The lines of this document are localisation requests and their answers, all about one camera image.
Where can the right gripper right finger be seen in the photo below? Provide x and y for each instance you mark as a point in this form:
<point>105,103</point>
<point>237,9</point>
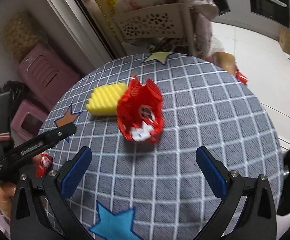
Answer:
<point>246,210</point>

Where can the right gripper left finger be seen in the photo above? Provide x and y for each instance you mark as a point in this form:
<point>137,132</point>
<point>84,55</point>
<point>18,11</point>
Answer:
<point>40,209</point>

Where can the red cola can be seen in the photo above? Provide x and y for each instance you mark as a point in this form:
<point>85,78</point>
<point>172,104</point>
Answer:
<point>43,162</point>

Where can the yellow ridged sponge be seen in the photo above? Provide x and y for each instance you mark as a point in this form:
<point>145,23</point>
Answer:
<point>104,99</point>

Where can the red snack wrapper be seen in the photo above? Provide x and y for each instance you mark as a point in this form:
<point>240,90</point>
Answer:
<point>139,112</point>

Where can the person left hand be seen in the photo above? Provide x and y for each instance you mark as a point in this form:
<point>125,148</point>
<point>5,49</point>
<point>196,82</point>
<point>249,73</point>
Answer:
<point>7,192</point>

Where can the pink plastic stool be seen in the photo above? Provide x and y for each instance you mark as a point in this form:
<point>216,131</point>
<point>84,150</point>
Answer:
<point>28,119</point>
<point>47,75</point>

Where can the grey checked tablecloth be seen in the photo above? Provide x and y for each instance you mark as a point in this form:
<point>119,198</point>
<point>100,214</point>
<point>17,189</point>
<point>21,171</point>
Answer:
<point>158,190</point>

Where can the brown bread bag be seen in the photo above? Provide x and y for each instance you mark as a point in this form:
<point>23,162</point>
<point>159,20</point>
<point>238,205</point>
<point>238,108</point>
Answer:
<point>225,61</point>

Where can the cardboard box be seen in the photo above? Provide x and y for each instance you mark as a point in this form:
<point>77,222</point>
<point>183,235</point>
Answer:
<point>284,40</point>

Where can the beige plastic storage rack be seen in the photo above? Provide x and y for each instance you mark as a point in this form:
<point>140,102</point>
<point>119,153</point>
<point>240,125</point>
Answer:
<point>171,20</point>

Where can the pink floral cloth bag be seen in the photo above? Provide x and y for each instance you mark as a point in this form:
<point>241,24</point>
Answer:
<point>203,12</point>

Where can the black built-in oven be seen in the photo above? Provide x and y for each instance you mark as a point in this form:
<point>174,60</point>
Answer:
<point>276,10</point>

